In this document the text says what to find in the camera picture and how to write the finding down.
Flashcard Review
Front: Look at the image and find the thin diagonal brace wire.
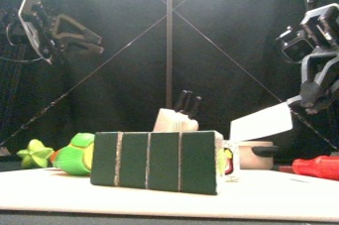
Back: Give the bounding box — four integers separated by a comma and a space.
127, 0, 339, 153
0, 0, 223, 147

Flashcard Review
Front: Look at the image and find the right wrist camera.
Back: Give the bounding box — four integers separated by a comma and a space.
273, 26, 317, 64

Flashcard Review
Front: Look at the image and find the red toy food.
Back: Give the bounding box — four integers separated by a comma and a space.
291, 155, 339, 181

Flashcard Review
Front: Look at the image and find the white rice sushi slice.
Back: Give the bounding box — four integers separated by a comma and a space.
221, 139, 243, 183

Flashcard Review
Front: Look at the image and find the white cleaver with black handle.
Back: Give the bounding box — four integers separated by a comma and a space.
228, 94, 311, 143

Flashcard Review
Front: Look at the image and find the green star shaped toy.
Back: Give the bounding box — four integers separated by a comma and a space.
16, 138, 56, 170

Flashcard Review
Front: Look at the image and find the white knife block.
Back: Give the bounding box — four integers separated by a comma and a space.
151, 107, 200, 133

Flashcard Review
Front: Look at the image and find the grey vertical frame pole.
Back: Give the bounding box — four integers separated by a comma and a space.
164, 0, 175, 110

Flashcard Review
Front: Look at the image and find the green yellow toy vegetable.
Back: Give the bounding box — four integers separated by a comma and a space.
49, 132, 96, 176

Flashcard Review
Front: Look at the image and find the black handled knife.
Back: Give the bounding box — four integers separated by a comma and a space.
173, 89, 189, 113
187, 95, 204, 120
180, 90, 196, 115

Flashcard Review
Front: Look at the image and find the cream pot with black handle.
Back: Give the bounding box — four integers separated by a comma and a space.
237, 140, 280, 170

